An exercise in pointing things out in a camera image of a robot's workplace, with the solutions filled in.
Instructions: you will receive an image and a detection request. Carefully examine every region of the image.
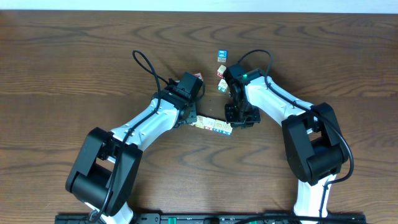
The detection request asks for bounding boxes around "letter B wooden block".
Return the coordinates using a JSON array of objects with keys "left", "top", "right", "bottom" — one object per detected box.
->
[{"left": 222, "top": 122, "right": 233, "bottom": 135}]

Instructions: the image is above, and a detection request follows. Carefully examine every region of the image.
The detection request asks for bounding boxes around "number 3 wooden block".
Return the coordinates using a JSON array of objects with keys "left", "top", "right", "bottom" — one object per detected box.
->
[{"left": 204, "top": 117, "right": 215, "bottom": 131}]

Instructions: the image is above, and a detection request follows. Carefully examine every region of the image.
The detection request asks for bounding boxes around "red U 8 wooden block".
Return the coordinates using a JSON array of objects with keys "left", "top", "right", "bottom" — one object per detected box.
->
[{"left": 213, "top": 119, "right": 224, "bottom": 133}]

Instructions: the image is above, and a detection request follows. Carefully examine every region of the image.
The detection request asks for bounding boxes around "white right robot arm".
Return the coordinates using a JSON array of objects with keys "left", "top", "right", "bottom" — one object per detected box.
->
[{"left": 223, "top": 68, "right": 353, "bottom": 218}]

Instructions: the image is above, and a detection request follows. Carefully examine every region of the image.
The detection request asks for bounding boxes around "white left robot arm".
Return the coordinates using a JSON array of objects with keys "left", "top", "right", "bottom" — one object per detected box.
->
[{"left": 65, "top": 88, "right": 200, "bottom": 223}]

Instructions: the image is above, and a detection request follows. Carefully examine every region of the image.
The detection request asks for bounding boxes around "green side wooden block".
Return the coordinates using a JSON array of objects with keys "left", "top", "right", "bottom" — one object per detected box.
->
[{"left": 217, "top": 79, "right": 228, "bottom": 93}]

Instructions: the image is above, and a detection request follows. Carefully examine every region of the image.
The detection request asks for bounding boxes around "red A wooden block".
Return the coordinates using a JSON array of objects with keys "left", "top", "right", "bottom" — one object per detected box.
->
[{"left": 193, "top": 72, "right": 203, "bottom": 81}]

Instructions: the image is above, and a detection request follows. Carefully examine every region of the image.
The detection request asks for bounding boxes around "red M wooden block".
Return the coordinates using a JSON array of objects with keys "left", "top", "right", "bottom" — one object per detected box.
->
[{"left": 216, "top": 65, "right": 227, "bottom": 78}]

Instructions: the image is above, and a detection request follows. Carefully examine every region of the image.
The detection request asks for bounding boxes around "blue top wooden block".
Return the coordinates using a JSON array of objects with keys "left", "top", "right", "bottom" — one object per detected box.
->
[{"left": 217, "top": 50, "right": 228, "bottom": 63}]

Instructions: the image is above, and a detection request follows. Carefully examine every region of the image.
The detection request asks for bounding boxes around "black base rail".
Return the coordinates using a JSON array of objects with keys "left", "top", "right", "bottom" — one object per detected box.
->
[{"left": 55, "top": 212, "right": 368, "bottom": 224}]

